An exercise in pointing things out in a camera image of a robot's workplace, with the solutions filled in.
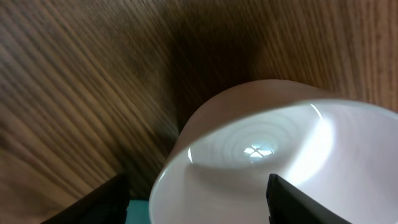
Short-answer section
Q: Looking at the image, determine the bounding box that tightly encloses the pink bowl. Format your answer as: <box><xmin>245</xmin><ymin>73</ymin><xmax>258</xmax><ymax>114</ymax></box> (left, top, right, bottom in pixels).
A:
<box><xmin>149</xmin><ymin>80</ymin><xmax>397</xmax><ymax>223</ymax></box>

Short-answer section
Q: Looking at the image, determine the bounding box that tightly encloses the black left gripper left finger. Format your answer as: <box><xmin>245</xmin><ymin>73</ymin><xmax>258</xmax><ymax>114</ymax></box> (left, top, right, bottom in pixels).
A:
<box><xmin>42</xmin><ymin>174</ymin><xmax>129</xmax><ymax>224</ymax></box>

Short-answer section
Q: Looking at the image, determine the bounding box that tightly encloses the light blue bowl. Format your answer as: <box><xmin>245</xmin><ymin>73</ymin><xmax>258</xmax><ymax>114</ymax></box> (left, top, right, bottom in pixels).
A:
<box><xmin>125</xmin><ymin>200</ymin><xmax>150</xmax><ymax>224</ymax></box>

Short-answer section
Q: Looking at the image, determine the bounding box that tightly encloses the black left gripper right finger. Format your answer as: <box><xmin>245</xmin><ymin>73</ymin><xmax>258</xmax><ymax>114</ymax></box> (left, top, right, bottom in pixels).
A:
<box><xmin>266</xmin><ymin>174</ymin><xmax>349</xmax><ymax>224</ymax></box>

